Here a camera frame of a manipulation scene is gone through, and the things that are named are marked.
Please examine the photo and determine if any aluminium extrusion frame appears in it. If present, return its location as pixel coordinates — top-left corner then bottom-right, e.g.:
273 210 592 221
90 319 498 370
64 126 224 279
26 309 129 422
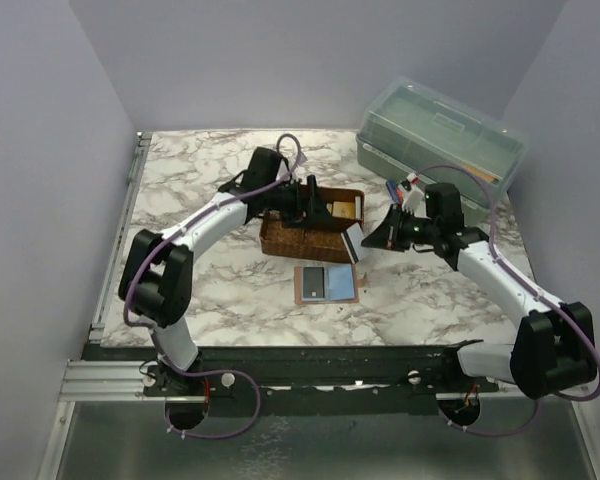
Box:
35 130 600 480

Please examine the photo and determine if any gold VIP card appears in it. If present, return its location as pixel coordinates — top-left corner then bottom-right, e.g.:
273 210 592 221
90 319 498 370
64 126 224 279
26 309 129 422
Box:
328 201 357 219

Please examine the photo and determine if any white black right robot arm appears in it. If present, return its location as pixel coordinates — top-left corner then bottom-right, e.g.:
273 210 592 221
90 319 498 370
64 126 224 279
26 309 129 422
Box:
361 183 600 399

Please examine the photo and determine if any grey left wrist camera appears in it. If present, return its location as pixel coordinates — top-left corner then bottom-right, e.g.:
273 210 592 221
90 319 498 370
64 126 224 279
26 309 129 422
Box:
293 151 307 168

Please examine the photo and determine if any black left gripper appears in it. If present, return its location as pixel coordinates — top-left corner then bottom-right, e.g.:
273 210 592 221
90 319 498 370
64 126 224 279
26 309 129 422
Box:
264 175 334 230

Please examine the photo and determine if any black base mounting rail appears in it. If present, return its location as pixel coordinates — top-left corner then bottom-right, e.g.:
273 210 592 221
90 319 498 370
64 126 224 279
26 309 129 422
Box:
81 344 498 417

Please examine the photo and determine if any clear lidded green toolbox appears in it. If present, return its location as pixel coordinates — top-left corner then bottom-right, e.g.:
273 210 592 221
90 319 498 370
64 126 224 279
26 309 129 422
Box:
356 78 528 225

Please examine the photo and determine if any black credit card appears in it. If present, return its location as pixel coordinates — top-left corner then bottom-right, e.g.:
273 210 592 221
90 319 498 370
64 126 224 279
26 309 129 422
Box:
302 267 325 301

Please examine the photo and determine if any brown woven divided basket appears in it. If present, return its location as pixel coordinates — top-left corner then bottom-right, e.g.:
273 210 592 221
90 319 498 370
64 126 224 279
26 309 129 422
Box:
259 186 365 264

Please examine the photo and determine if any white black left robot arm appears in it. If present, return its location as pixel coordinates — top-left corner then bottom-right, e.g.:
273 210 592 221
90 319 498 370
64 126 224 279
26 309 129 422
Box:
118 147 344 395

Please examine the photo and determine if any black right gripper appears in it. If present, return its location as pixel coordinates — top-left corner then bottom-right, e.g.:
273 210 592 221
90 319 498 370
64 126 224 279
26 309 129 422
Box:
363 203 440 252

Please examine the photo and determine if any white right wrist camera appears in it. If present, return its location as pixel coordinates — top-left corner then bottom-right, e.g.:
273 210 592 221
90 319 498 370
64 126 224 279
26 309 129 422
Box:
397 173 425 214

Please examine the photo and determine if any blue red handled screwdriver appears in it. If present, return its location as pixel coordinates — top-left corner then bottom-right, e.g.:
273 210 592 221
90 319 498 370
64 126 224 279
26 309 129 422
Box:
385 180 403 204

